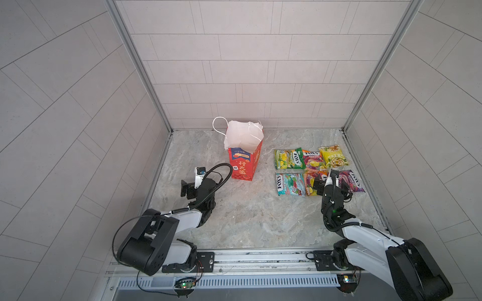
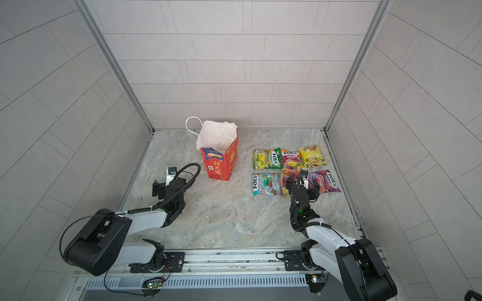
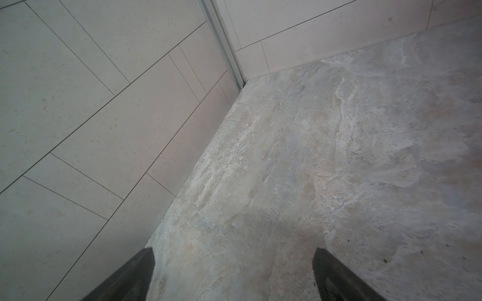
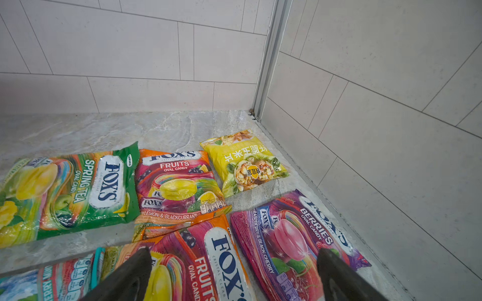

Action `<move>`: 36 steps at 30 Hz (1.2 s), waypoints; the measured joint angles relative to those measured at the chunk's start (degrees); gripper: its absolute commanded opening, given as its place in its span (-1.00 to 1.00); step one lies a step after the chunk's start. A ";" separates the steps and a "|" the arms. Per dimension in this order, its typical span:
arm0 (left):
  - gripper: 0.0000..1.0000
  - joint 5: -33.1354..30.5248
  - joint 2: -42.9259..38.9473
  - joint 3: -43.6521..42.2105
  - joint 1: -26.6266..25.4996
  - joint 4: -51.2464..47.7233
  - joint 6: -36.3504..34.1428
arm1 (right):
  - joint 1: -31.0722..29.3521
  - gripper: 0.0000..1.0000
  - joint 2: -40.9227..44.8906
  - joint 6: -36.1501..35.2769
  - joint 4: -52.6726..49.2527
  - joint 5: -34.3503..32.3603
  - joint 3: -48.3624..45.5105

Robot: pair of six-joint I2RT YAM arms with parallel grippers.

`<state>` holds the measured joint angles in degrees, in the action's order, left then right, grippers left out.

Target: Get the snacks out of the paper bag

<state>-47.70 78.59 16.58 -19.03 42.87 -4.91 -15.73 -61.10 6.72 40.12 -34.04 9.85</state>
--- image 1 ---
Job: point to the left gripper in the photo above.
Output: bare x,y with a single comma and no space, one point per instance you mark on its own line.
189,187

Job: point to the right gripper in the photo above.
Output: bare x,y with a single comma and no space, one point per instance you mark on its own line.
321,185

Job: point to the purple pink candy packet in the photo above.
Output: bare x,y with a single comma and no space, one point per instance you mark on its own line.
349,180

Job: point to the teal candy packet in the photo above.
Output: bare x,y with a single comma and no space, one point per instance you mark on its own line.
290,184

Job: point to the yellow snack packet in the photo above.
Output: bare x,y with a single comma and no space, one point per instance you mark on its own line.
333,156

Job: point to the orange Fox's candy packet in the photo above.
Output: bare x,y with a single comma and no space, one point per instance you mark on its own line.
313,160

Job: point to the red paper gift bag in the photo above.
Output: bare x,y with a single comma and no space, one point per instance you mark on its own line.
243,141

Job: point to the green Fox's candy packet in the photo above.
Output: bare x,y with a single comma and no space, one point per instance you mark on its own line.
289,159

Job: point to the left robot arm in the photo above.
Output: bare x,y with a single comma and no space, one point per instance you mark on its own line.
153,242

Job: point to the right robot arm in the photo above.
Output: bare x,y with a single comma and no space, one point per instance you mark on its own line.
405,265

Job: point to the right circuit board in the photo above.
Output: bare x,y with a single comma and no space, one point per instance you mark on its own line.
348,283

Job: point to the left green circuit board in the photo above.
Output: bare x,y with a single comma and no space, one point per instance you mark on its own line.
186,283

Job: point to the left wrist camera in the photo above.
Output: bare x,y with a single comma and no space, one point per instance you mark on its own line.
200,173

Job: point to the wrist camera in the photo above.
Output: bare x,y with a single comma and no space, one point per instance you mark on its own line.
200,173
331,177

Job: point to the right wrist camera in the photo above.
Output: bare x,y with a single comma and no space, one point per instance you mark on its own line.
331,177

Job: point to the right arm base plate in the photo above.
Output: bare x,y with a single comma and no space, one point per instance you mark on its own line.
331,260

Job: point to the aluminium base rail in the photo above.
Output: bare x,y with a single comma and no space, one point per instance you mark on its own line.
279,261

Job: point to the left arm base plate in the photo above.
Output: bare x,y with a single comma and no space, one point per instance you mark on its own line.
201,262

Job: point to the left aluminium corner post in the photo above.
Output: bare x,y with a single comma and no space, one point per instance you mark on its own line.
125,36

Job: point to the aluminium corner post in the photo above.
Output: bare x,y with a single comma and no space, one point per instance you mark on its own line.
404,23
125,36

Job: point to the right aluminium corner post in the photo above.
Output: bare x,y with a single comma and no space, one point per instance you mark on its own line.
404,23

